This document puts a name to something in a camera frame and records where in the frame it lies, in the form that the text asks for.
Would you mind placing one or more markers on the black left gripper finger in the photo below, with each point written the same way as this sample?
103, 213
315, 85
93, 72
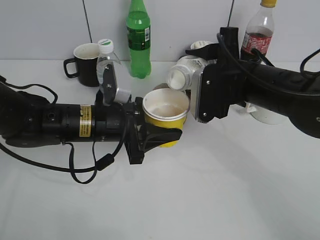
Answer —
157, 136

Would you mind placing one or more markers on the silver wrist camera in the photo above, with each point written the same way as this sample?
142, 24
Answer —
195, 97
111, 93

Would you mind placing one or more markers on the black ceramic mug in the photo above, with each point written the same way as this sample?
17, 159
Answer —
85, 57

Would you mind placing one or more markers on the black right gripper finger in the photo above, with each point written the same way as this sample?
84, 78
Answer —
208, 53

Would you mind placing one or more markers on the red ceramic mug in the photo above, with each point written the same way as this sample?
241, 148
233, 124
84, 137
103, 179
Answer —
165, 86

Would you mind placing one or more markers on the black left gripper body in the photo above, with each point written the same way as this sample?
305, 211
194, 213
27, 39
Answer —
118, 122

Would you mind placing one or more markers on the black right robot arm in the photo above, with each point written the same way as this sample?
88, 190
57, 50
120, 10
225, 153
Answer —
289, 93

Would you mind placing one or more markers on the brown coffee drink bottle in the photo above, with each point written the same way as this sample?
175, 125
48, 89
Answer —
200, 44

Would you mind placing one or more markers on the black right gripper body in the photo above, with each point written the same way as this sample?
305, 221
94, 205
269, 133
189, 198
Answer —
222, 82

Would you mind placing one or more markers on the yellow paper cup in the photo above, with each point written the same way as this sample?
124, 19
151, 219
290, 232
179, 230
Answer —
166, 108

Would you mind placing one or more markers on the milk bottle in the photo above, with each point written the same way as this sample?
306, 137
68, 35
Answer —
179, 76

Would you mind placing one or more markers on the clear water bottle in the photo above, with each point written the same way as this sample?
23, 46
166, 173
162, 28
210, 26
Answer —
106, 56

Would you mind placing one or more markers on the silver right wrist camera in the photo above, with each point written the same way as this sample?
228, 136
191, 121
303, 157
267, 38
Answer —
195, 97

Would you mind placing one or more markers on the white ceramic mug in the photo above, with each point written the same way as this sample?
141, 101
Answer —
261, 114

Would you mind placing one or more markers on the cola bottle yellow cap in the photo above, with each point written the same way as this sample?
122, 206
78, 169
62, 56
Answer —
259, 32

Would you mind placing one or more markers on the green soda bottle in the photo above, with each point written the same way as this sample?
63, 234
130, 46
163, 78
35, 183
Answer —
138, 26

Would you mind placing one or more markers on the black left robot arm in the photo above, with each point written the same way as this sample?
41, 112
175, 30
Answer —
31, 121

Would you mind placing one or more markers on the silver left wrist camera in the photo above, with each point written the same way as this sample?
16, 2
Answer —
111, 93

